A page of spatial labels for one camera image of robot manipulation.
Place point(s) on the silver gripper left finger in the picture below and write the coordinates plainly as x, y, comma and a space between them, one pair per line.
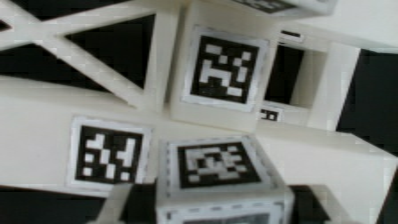
129, 207

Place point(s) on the white chair side plank front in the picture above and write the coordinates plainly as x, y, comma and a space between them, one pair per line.
82, 144

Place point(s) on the white chair seat part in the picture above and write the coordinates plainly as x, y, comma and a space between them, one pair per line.
210, 54

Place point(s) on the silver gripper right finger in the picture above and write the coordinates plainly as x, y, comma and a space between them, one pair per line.
317, 208

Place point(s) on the white tagged cube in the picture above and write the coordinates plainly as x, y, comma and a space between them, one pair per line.
292, 8
219, 185

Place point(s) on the white chair side plank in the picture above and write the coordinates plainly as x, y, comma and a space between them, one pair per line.
82, 144
361, 25

